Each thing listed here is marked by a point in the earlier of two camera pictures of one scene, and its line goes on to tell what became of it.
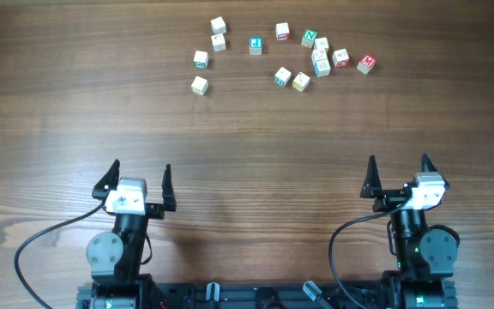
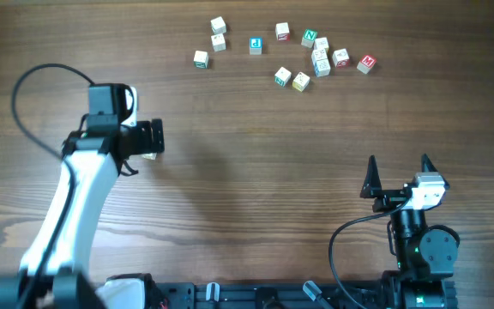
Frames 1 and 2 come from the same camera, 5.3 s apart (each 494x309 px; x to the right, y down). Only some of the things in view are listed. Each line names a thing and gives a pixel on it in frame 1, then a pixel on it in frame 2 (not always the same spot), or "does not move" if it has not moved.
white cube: (129, 196) -> (130, 100)
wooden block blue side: (322, 67) does not move
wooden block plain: (219, 43) does not move
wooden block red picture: (340, 57) does not move
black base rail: (131, 290) does not move
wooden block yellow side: (199, 85) -> (150, 155)
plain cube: (201, 59) does not move
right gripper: (372, 187) does not move
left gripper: (167, 205) -> (149, 133)
